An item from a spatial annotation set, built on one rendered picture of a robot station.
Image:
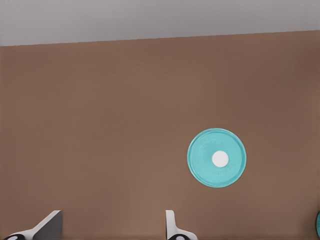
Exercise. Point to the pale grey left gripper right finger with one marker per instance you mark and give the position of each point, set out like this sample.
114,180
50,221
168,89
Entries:
172,228

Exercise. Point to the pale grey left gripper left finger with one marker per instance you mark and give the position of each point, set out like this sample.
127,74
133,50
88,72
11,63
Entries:
47,228

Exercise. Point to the teal pot lid white knob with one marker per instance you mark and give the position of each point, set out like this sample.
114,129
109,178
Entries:
217,158

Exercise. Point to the teal pot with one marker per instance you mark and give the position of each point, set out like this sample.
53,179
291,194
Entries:
318,225

